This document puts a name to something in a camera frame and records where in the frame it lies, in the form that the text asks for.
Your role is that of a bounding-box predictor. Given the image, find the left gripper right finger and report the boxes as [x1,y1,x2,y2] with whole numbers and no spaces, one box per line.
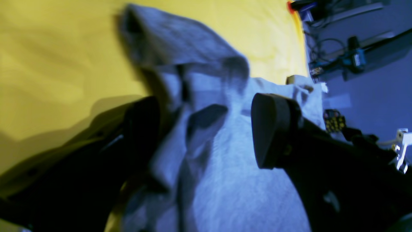
[251,93,412,232]

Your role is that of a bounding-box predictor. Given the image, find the grey t-shirt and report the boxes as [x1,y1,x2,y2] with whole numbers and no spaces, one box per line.
[120,4,325,232]

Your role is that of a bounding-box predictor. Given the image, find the yellow table cloth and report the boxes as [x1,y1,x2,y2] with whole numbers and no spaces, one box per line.
[0,0,309,232]

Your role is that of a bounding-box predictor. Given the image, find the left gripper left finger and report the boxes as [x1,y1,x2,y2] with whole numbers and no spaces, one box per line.
[1,96,160,232]

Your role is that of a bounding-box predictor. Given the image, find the black clamp right corner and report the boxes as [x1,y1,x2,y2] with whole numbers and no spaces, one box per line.
[287,0,325,22]

